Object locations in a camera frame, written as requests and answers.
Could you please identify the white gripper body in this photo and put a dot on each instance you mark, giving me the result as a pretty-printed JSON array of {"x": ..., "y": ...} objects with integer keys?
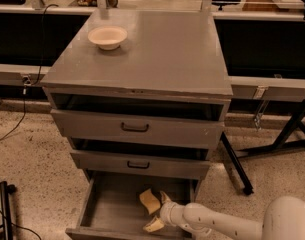
[{"x": 167, "y": 211}]

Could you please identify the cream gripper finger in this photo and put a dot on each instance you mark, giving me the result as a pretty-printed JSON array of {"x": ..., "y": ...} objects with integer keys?
[
  {"x": 164, "y": 197},
  {"x": 154, "y": 225}
]

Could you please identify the yellow sponge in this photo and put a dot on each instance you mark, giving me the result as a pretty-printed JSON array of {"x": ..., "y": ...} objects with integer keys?
[{"x": 149, "y": 201}]

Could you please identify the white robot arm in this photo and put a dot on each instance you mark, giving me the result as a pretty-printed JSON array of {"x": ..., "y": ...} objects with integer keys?
[{"x": 284, "y": 219}]

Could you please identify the grey bottom drawer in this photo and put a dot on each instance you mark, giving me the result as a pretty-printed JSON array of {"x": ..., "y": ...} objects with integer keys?
[{"x": 113, "y": 211}]

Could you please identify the grey drawer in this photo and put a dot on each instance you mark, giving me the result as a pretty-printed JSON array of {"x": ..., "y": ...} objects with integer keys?
[
  {"x": 159, "y": 166},
  {"x": 113, "y": 211},
  {"x": 163, "y": 131}
]

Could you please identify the grey middle drawer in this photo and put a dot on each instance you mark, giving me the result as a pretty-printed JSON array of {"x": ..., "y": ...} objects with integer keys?
[{"x": 159, "y": 166}]

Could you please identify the grey drawer cabinet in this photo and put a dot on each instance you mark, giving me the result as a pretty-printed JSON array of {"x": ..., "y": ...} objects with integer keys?
[{"x": 170, "y": 65}]

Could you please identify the grey top drawer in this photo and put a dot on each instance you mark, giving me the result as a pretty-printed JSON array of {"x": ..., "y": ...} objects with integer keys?
[{"x": 163, "y": 131}]

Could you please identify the black stand left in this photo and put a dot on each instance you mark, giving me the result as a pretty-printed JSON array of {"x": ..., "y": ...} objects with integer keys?
[{"x": 6, "y": 227}]

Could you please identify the white paper bowl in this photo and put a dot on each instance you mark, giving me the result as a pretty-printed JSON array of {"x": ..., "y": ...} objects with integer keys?
[{"x": 107, "y": 37}]

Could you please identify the black middle drawer handle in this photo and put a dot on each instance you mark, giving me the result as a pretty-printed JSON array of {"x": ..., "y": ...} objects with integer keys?
[{"x": 138, "y": 165}]

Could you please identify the black drawer handle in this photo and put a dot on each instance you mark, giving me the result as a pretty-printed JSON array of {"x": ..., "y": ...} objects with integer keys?
[
  {"x": 138, "y": 165},
  {"x": 131, "y": 128}
]

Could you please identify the black top drawer handle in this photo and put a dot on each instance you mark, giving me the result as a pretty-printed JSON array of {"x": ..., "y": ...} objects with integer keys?
[{"x": 131, "y": 128}]

